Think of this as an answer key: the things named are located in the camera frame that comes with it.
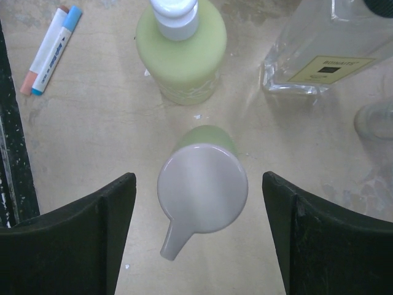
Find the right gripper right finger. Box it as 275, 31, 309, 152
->
262, 171, 392, 294

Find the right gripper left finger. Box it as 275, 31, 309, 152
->
1, 173, 136, 294

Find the green bottle beige cap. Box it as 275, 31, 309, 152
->
157, 125, 249, 261

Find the clear bottle yellow label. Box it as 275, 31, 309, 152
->
262, 1, 392, 95

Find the green pump bottle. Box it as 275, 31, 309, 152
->
136, 1, 227, 105

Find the silver squeeze tube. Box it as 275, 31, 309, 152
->
354, 101, 392, 141

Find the orange capped pen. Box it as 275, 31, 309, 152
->
20, 5, 69, 96

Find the blue capped pen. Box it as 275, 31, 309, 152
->
31, 6, 82, 95

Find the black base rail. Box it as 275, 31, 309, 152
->
1, 33, 40, 229

